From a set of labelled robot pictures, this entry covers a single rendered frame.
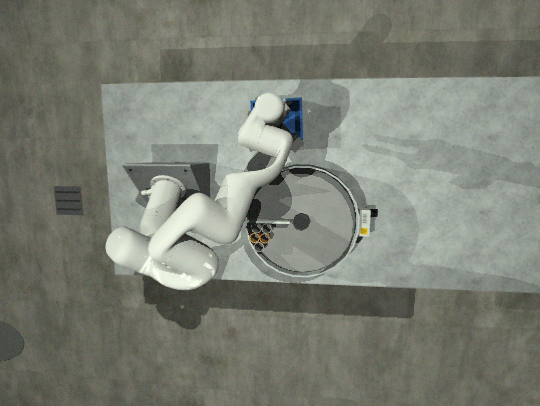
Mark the bronze bushing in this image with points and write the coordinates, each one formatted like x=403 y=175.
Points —
x=265 y=241
x=254 y=240

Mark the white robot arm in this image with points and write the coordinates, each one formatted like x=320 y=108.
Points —
x=218 y=220

